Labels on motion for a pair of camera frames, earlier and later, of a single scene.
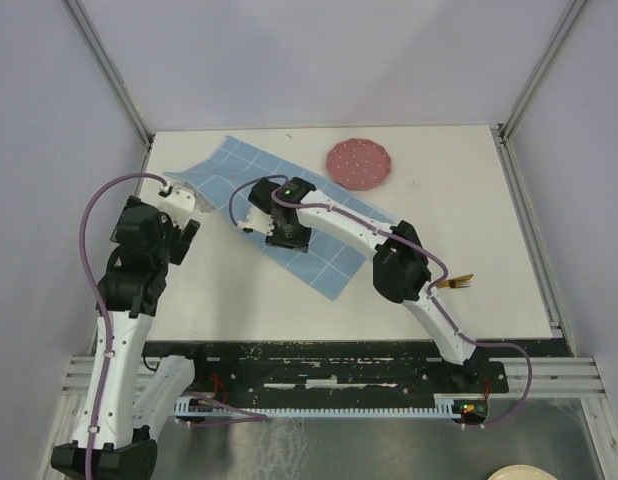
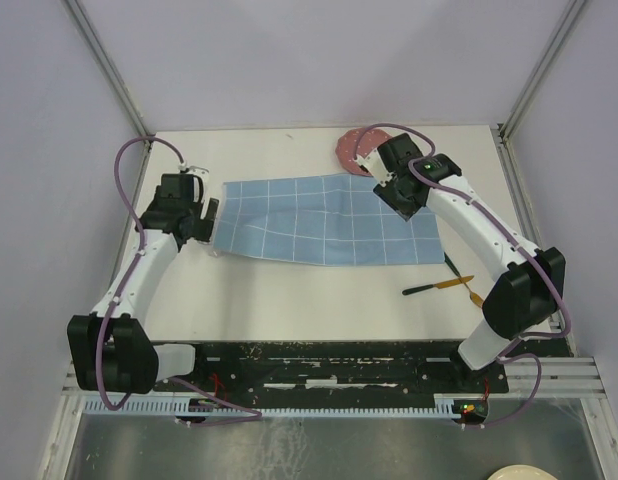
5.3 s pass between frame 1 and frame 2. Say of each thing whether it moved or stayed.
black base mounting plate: stayed
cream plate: stayed
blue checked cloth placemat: moved
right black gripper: moved
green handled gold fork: moved
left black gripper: moved
